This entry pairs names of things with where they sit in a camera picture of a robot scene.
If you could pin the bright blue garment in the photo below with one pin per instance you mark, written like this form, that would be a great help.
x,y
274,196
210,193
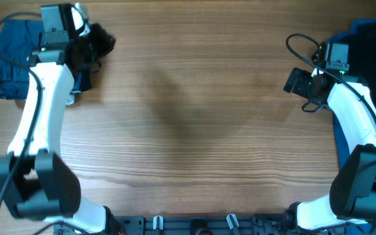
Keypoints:
x,y
341,145

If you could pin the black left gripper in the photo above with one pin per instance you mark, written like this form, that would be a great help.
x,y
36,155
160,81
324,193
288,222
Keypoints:
x,y
104,48

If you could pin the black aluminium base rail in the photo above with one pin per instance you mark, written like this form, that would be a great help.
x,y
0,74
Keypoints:
x,y
259,224

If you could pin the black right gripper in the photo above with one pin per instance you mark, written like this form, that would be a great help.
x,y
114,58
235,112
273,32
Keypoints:
x,y
303,76

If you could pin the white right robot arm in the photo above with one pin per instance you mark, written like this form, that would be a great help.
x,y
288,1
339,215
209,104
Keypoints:
x,y
352,196

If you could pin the folded light grey garment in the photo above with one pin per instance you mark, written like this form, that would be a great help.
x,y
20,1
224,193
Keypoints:
x,y
70,99

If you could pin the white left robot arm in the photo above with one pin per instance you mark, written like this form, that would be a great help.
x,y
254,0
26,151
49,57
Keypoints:
x,y
35,183

